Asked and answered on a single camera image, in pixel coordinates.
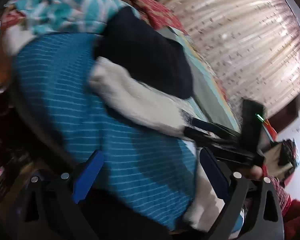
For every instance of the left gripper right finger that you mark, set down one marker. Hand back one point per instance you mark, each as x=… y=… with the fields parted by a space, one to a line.
x=264 y=217

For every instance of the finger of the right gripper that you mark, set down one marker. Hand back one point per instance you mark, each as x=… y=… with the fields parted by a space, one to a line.
x=202 y=139
x=210 y=127

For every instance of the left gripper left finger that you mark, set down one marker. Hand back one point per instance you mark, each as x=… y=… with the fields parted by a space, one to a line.
x=47 y=206

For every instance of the white navy patterned fleece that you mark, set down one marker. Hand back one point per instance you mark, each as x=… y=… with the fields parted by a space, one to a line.
x=165 y=113

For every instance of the right hand in red sleeve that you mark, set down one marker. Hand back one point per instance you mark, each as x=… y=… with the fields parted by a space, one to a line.
x=257 y=173

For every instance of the brown cardboard box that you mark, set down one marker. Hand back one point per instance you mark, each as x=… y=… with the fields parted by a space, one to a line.
x=278 y=161

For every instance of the dark navy folded garment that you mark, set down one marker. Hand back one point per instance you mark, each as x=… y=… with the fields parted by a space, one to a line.
x=148 y=56

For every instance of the floral beige curtain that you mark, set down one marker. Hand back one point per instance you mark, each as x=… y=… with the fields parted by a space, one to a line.
x=253 y=46

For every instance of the red floral pillow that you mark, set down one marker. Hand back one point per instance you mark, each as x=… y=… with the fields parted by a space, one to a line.
x=157 y=14

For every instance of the teal floral pillow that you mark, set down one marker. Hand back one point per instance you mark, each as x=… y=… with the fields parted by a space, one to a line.
x=25 y=20

